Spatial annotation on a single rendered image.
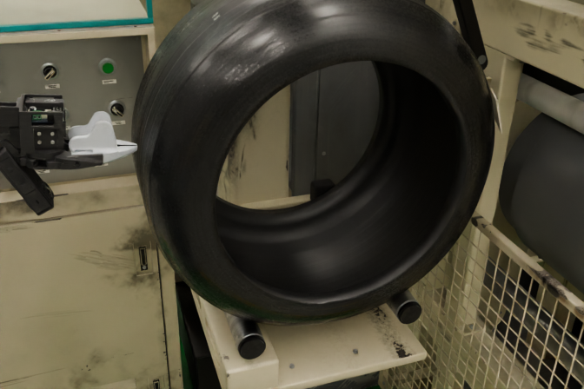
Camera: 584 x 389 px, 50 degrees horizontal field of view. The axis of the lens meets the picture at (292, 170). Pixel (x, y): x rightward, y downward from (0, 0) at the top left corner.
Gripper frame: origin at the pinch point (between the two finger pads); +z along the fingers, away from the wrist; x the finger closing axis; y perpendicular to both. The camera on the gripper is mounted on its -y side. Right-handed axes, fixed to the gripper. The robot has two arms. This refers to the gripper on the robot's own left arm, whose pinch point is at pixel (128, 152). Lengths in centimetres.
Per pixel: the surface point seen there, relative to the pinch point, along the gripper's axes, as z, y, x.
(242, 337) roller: 17.5, -27.9, -9.3
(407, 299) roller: 46, -24, -9
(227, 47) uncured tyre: 10.9, 17.9, -8.1
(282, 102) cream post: 32.0, -1.4, 26.6
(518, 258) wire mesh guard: 64, -15, -13
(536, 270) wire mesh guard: 64, -14, -17
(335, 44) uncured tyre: 24.1, 19.8, -11.4
